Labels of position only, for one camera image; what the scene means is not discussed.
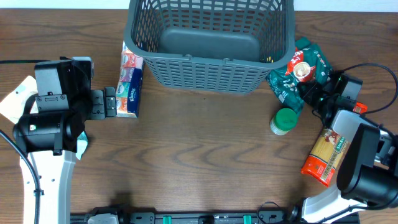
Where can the orange spaghetti packet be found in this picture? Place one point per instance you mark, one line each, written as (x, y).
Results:
(325, 155)

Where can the green Nescafe coffee bag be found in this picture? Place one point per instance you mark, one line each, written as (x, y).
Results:
(307, 64)

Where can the green lidded jar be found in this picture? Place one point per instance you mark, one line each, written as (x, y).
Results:
(283, 121)

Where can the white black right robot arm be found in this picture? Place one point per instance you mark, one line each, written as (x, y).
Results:
(354, 157)

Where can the beige paper pouch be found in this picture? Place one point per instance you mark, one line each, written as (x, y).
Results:
(12, 106)

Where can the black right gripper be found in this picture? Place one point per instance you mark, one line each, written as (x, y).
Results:
(309, 90)

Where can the teal packet under arm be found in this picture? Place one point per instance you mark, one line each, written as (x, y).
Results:
(82, 144)

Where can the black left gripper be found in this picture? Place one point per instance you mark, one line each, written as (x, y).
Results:
(107, 108)

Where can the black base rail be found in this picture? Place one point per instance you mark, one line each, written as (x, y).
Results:
(118, 215)

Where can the Kleenex tissue multipack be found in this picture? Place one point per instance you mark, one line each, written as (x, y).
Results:
(128, 91)

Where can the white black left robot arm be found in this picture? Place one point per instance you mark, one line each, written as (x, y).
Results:
(47, 133)

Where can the grey plastic lattice basket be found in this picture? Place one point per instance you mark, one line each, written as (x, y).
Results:
(224, 45)

